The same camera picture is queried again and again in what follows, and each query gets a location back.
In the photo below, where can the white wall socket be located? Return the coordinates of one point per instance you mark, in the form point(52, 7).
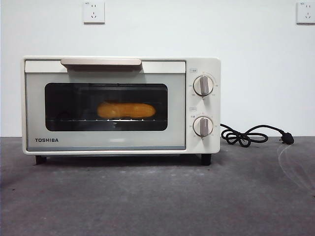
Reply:
point(93, 12)
point(306, 12)

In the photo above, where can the cream Toshiba toaster oven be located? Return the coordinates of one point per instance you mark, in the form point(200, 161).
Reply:
point(204, 64)

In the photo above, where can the yellow corn cob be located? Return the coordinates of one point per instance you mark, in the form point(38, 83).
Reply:
point(128, 110)

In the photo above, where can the oven timer knob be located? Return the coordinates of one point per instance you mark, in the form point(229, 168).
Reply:
point(203, 126)

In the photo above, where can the oven temperature knob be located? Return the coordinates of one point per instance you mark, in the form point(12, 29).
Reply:
point(203, 85)

